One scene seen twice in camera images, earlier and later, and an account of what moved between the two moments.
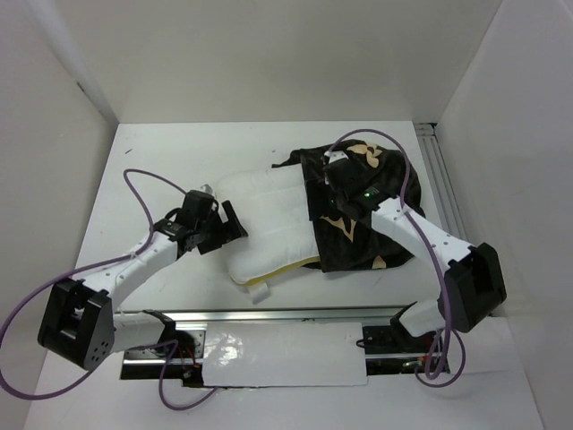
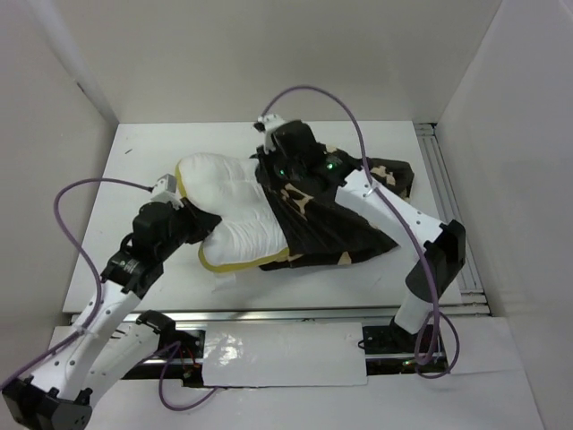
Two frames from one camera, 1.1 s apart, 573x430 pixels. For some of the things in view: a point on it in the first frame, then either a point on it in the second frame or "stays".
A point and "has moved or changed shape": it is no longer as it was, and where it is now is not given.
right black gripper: [328, 186] → [272, 153]
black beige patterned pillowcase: [351, 242] has moved or changed shape
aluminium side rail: [440, 180] stays
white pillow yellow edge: [272, 202] has moved or changed shape
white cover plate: [284, 354] stays
